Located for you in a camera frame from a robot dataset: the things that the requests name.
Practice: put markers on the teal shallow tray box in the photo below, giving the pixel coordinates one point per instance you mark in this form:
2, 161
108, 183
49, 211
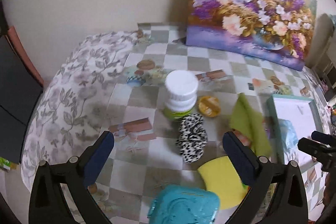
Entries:
303, 114

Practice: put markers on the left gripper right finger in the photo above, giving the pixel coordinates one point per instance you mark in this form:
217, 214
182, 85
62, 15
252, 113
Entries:
288, 203

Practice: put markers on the flower painting canvas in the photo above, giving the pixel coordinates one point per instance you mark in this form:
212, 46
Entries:
279, 31

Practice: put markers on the leopard print scrunchie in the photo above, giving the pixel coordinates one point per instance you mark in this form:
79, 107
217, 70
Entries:
192, 138

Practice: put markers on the checkered patterned tablecloth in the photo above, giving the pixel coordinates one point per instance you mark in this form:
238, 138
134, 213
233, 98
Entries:
117, 77

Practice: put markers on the light blue face mask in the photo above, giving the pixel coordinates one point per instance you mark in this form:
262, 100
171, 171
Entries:
288, 140

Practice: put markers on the white pill bottle green label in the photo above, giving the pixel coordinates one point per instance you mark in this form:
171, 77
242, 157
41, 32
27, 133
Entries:
181, 94

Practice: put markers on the dark cabinet red edge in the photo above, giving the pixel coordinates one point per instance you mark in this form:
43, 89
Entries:
21, 85

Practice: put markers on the lime green cloth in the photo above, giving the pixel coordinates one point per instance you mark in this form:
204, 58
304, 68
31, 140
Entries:
248, 125

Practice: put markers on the yellow round snack pack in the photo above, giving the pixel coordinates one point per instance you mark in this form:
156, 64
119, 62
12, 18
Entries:
209, 106

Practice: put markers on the yellow sponge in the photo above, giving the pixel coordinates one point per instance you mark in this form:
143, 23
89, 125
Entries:
220, 177

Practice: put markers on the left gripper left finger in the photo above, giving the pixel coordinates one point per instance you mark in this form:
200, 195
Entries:
47, 201

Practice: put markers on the teal plastic box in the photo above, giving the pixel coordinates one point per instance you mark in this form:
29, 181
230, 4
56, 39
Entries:
180, 204

